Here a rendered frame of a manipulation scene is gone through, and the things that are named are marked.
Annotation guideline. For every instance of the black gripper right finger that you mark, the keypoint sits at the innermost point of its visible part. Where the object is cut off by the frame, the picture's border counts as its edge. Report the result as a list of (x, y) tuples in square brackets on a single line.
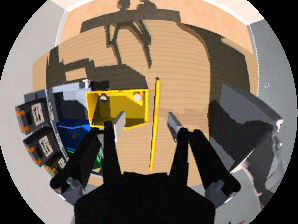
[(219, 184)]

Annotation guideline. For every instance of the yellow bin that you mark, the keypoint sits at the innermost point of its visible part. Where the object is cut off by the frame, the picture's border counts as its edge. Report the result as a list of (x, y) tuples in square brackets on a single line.
[(118, 100)]

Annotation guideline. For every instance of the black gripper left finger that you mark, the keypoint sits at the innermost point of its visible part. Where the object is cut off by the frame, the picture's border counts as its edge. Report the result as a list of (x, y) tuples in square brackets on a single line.
[(69, 181)]

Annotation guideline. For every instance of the grey metal bin shelf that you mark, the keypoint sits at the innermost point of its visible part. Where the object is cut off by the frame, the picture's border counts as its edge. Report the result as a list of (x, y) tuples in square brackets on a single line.
[(66, 104)]

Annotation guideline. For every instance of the blue open bin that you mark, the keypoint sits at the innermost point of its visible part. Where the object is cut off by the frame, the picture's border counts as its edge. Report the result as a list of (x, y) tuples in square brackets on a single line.
[(66, 134)]

